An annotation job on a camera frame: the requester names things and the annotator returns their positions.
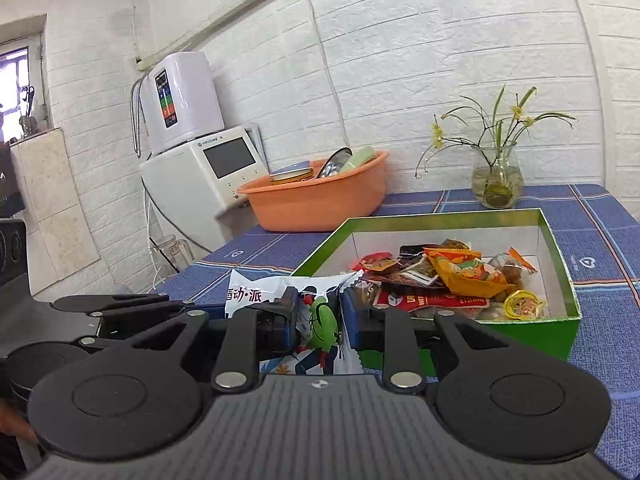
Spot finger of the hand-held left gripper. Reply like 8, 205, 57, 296
77, 336, 151, 353
50, 292, 201, 336

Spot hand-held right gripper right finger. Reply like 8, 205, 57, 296
340, 287, 511, 393

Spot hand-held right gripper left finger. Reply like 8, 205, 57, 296
100, 286, 301, 395

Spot white snack packet with figure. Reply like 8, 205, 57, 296
224, 267, 366, 377

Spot clear red dates packet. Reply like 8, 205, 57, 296
350, 251, 401, 273

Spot clear brown meat packet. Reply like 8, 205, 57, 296
365, 255, 446, 288

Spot dark red nut pouch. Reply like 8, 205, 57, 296
372, 287, 491, 318

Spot large orange snack packet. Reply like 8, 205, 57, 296
429, 249, 516, 298

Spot green cardboard box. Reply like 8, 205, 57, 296
290, 207, 582, 376

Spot yellow round snack packet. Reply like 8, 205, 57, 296
502, 290, 547, 321

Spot person's left hand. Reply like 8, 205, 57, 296
0, 400, 40, 443

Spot black stove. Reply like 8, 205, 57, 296
0, 217, 28, 286

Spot tiled counter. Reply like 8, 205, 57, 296
10, 127, 101, 283

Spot orange plastic basin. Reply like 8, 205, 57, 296
237, 150, 390, 233

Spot white appliance with screen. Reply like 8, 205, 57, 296
139, 126, 268, 281

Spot black box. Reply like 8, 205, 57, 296
0, 142, 26, 218

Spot metal bowl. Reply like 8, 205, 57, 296
316, 147, 353, 179

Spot pale green dish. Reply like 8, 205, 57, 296
340, 146, 377, 173

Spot glass vase with green plant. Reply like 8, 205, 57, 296
415, 85, 578, 210

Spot kitchen utensils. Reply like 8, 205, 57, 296
19, 85, 38, 138

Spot white water purifier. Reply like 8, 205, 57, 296
139, 51, 225, 157

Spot window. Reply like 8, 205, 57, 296
0, 45, 31, 143

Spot blue checked tablecloth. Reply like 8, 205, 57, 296
155, 184, 640, 480

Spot metal hose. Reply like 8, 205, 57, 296
130, 77, 148, 158

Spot grey wall pipe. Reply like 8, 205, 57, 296
139, 0, 321, 71

